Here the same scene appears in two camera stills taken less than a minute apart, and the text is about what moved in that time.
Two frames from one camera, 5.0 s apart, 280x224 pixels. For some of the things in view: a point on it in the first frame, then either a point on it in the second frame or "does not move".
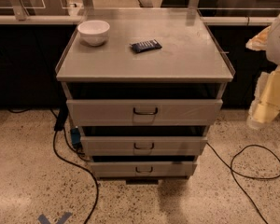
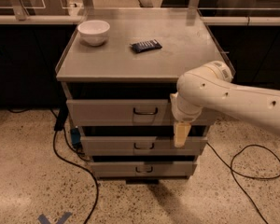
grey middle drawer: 142,146 does not move
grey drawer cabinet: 143,88 does not move
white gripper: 279,44 → 186,116
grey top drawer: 145,112 does not move
